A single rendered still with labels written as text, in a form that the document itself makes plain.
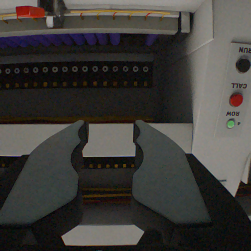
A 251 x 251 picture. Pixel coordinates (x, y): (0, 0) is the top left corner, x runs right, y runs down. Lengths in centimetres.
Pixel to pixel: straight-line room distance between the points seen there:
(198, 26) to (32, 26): 21
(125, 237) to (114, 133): 21
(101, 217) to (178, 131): 28
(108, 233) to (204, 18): 37
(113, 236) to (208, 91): 30
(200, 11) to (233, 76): 9
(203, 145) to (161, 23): 17
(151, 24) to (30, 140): 22
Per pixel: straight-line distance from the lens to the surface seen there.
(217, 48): 25
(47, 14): 23
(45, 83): 42
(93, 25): 27
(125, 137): 26
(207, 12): 25
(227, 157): 31
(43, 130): 27
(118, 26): 27
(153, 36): 31
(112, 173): 53
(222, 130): 28
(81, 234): 40
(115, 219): 45
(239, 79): 27
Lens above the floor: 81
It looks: 24 degrees up
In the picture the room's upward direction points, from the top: 179 degrees counter-clockwise
